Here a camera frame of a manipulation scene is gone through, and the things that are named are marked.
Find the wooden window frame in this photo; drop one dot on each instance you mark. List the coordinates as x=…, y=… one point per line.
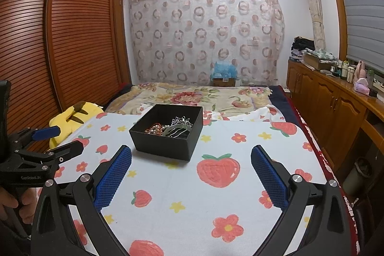
x=337, y=4

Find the pink tissue pack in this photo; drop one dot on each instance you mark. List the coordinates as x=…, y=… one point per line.
x=361, y=85

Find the pile of folded clothes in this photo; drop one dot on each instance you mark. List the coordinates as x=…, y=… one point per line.
x=303, y=44

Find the pink bottle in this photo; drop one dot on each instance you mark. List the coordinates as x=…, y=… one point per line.
x=360, y=70

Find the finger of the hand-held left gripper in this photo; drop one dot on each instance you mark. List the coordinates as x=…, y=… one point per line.
x=46, y=133
x=72, y=149

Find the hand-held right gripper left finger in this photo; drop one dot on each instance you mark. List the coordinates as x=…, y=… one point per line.
x=115, y=175

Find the circle patterned sheer curtain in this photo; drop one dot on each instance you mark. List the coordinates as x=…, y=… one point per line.
x=195, y=34

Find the tied beige curtain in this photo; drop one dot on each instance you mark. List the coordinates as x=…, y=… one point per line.
x=318, y=31

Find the cardboard box with patterned cloth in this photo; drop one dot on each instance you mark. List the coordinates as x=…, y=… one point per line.
x=316, y=62

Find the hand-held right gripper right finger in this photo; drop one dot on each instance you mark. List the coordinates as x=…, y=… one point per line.
x=270, y=178

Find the silver ornate hair comb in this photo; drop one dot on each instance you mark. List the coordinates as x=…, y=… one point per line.
x=177, y=127

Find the wooden cabinet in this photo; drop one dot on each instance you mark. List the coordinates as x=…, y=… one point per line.
x=324, y=100

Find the navy blue bedsheet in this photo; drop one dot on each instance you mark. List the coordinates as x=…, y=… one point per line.
x=282, y=100

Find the strawberry flower printed blanket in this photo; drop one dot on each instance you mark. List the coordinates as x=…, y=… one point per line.
x=186, y=184

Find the black cardboard box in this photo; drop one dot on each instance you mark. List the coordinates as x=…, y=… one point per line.
x=162, y=145

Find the yellow plush toy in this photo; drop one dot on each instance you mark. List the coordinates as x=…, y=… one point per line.
x=64, y=121

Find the grey window blinds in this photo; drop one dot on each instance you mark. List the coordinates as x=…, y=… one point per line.
x=360, y=4

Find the grey trash bin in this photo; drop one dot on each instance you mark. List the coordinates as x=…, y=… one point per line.
x=357, y=178

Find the small brown cardboard box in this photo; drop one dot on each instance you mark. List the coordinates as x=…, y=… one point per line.
x=223, y=82

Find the brown slatted wooden wardrobe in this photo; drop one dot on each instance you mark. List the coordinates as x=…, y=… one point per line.
x=75, y=34

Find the blue plastic bag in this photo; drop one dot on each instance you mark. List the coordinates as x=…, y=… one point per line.
x=223, y=70

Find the white green bottle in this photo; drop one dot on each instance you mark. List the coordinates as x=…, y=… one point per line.
x=345, y=71

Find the person's left hand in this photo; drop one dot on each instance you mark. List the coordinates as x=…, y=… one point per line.
x=7, y=202

